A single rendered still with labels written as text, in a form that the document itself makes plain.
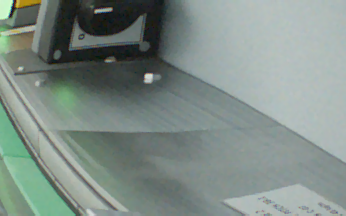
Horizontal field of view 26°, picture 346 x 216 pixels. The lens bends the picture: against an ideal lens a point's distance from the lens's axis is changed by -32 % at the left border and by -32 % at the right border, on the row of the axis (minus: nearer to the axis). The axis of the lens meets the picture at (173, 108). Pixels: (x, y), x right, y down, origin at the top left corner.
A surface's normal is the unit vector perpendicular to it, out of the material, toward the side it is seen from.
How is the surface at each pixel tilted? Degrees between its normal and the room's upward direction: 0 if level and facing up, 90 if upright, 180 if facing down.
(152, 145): 90
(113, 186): 90
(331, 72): 0
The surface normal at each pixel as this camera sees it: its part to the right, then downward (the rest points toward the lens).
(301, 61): -0.92, 0.01
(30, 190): 0.07, -0.98
